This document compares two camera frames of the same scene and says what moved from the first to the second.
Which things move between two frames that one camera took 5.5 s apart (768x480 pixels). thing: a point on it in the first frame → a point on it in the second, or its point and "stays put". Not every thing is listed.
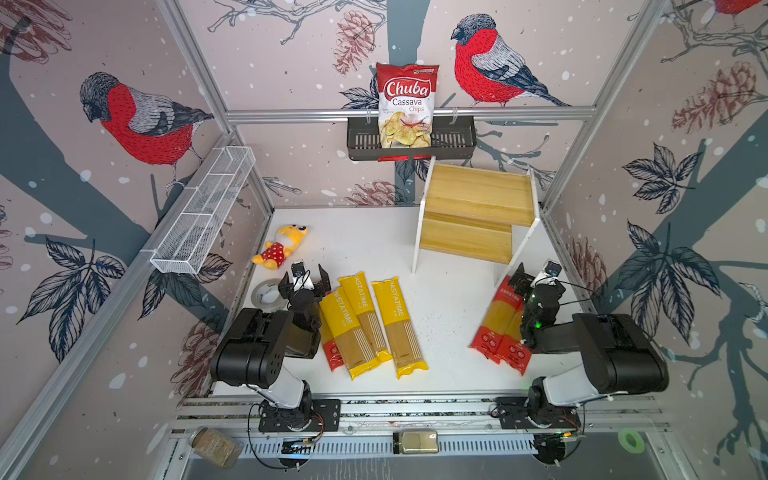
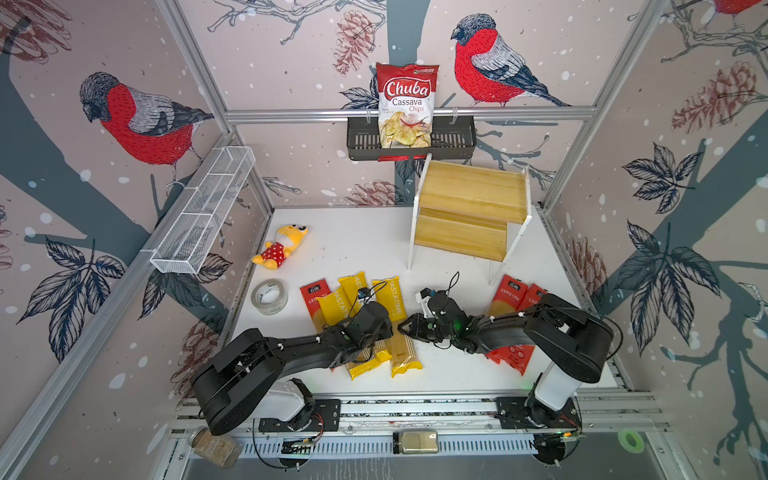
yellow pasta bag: (356, 290) stays put
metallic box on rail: (415, 442) stays put
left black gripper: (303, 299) → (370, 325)
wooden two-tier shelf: (475, 212) stays put
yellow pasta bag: (407, 355) stays put
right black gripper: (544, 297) → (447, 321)
